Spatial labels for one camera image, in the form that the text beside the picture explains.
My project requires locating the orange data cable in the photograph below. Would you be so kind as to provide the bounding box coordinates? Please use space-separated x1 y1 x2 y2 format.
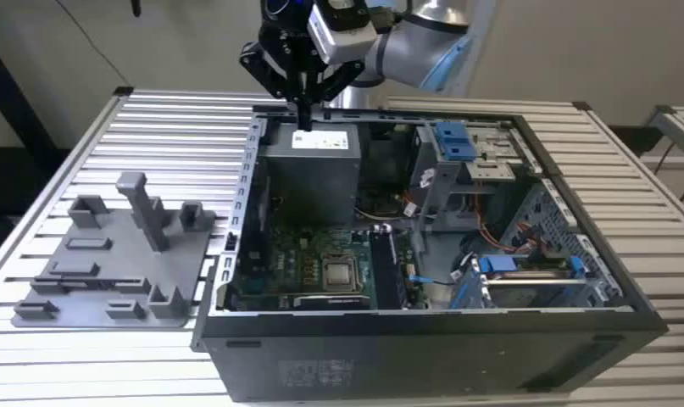
472 190 528 258

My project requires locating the power supply wire bundle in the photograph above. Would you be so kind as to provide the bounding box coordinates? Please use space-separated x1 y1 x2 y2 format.
351 189 420 221

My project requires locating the blue disk carrier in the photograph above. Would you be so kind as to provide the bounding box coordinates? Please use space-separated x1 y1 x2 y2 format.
451 254 590 309

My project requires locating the silver socket cover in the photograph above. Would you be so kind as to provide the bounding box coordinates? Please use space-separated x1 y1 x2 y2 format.
316 253 362 294

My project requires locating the aluminium side table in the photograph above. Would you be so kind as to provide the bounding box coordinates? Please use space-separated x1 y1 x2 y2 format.
638 103 684 170

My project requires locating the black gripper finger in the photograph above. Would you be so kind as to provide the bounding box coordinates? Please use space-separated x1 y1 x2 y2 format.
303 59 368 131
238 38 308 131

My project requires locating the black PC case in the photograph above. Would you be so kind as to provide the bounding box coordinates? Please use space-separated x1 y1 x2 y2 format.
190 103 671 404

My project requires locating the NVIDIA graphics card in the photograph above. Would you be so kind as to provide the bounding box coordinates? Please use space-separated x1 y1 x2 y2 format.
292 294 376 310

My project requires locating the perforated disk bay cage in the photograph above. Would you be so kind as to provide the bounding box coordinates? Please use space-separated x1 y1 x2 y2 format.
447 176 627 311

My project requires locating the silver CPU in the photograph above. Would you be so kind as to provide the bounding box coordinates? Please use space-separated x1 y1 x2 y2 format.
324 262 355 288

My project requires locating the grey parts rack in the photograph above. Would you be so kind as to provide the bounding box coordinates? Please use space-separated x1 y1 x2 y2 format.
11 170 219 331

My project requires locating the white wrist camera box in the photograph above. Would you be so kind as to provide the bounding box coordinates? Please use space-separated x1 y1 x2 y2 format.
306 2 378 65

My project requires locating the green motherboard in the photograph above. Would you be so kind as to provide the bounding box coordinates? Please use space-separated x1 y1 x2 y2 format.
227 224 431 311

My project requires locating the blue drive latch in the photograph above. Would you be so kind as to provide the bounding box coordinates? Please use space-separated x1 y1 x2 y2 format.
435 121 468 148
442 142 474 163

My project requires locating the grey power supply unit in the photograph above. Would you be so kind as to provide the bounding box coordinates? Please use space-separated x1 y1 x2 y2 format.
258 122 364 226

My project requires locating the drive power wire bundle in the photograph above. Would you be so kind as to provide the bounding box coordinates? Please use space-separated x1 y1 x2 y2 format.
508 218 550 258

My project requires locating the silver drive cage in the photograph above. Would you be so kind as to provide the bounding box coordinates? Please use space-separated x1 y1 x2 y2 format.
410 118 544 232

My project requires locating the black RAM slot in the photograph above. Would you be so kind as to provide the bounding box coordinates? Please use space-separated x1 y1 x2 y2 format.
372 231 383 309
387 231 398 309

